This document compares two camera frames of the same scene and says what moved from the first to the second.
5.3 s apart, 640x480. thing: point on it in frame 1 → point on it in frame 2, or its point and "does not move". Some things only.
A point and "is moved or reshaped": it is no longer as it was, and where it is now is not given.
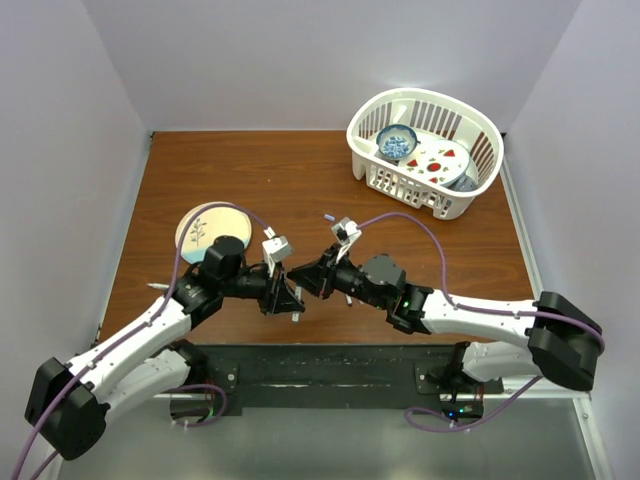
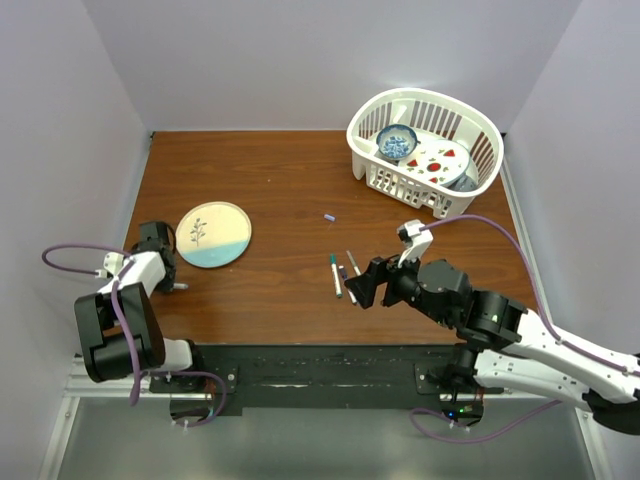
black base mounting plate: [345, 376] does not move
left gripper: [276, 293] → [167, 284]
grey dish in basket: [461, 183] does not move
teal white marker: [298, 295] is moved or reshaped
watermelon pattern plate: [439, 162] does not move
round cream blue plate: [208, 223] does not move
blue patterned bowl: [397, 141] does not move
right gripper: [328, 267] → [379, 271]
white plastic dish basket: [440, 114] does not move
